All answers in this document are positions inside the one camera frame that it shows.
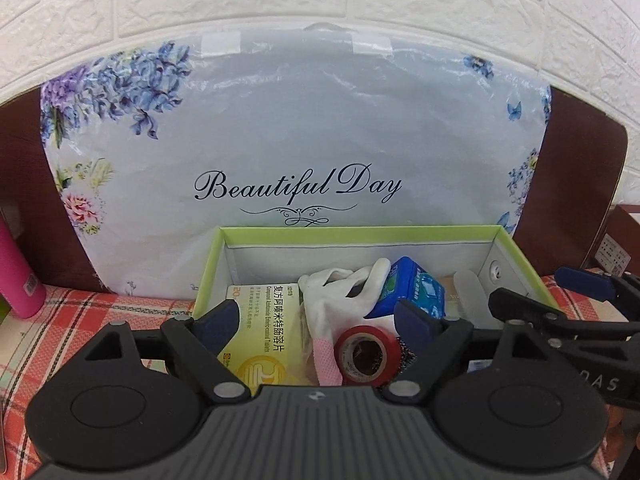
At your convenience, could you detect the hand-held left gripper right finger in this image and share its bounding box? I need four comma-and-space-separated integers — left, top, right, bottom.
382, 299, 556, 403

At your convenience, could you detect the steel wool scourer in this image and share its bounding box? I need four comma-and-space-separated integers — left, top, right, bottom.
372, 337, 417, 389

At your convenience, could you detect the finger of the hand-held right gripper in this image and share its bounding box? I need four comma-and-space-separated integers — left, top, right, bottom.
554, 266, 640, 323
487, 287, 640, 355

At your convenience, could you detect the light green storage box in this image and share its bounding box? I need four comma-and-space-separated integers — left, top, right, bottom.
192, 225, 561, 392

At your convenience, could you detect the brown cardboard box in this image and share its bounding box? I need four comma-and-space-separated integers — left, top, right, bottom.
595, 205, 640, 272

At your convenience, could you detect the white glove with pink cuff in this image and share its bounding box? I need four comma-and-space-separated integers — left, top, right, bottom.
299, 258, 397, 387

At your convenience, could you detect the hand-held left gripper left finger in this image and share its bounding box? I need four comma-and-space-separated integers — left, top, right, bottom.
82, 299, 251, 403

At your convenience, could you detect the blue tissue pack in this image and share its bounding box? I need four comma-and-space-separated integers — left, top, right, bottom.
365, 256, 447, 321

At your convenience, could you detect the red tape roll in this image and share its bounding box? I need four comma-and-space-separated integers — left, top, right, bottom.
334, 325, 404, 387

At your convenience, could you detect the floral plastic package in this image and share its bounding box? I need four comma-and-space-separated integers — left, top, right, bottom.
40, 25, 553, 297

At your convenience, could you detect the yellow-green medicine box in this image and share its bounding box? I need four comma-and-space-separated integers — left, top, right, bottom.
225, 282, 307, 397

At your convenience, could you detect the plaid bedsheet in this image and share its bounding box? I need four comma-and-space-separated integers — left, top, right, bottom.
0, 272, 640, 480

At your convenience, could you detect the pink thermos bottle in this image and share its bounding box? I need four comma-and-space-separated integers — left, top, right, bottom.
0, 215, 47, 319

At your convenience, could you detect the brown wooden headboard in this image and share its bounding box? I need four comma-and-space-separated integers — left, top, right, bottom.
0, 85, 628, 291

